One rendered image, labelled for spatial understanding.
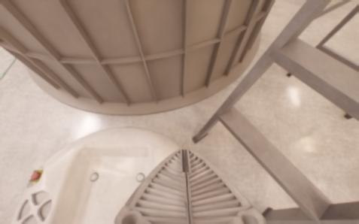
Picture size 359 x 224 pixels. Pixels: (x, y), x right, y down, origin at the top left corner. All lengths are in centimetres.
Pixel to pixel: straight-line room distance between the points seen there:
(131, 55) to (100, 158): 45
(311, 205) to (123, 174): 63
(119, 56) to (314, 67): 67
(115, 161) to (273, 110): 100
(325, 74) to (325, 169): 80
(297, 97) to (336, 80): 88
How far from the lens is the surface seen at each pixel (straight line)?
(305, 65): 43
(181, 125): 90
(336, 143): 129
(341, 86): 44
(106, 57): 73
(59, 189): 60
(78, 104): 118
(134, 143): 52
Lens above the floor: 84
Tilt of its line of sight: 62 degrees down
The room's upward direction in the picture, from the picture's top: 1 degrees counter-clockwise
